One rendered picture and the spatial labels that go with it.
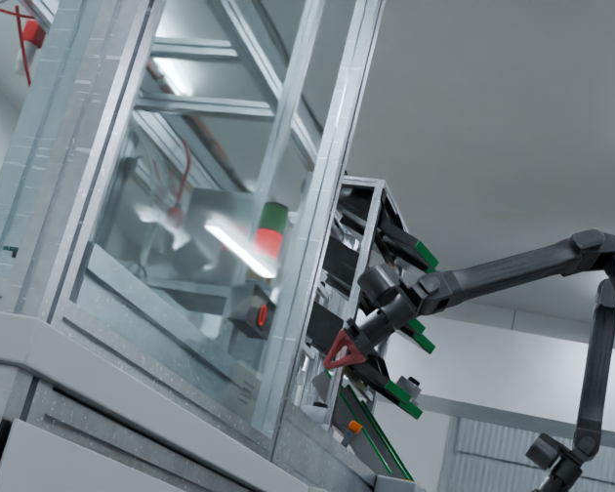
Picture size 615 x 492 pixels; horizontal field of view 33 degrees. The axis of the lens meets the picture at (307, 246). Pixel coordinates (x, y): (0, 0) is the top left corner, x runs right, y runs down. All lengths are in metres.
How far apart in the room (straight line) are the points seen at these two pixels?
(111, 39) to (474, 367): 7.04
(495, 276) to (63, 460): 1.52
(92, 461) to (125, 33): 0.30
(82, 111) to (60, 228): 0.09
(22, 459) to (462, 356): 7.14
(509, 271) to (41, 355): 1.58
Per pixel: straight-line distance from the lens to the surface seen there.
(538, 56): 5.65
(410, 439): 9.49
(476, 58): 5.76
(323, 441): 1.46
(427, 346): 2.49
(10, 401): 0.66
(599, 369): 2.59
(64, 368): 0.69
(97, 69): 0.77
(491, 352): 7.76
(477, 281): 2.12
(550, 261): 2.20
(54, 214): 0.73
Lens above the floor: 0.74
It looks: 18 degrees up
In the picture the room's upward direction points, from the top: 14 degrees clockwise
